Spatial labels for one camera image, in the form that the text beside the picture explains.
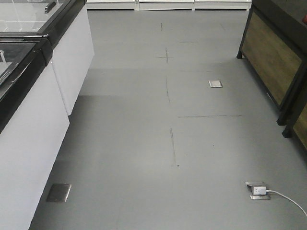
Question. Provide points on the wooden produce stand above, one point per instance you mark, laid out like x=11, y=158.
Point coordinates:
x=296, y=127
x=274, y=43

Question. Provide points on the far wooden produce stand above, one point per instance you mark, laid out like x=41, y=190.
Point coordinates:
x=274, y=43

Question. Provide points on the near wooden produce stand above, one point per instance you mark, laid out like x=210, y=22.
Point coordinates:
x=296, y=127

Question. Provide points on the dark floor outlet cover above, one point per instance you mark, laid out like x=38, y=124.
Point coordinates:
x=58, y=193

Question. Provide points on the white chest freezer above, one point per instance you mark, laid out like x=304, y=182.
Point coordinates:
x=33, y=124
x=65, y=24

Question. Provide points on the silver floor outlet cover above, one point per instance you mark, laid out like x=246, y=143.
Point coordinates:
x=215, y=84

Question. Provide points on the far white chest freezer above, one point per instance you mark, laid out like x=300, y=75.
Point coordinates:
x=65, y=24

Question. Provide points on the white store shelving unit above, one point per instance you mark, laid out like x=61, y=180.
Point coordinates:
x=157, y=5

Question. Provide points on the open floor outlet box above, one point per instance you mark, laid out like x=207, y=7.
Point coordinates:
x=257, y=197

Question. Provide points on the white power adapter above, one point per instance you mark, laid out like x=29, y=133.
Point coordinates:
x=258, y=190

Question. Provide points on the near white chest freezer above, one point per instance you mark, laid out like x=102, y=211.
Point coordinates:
x=33, y=124

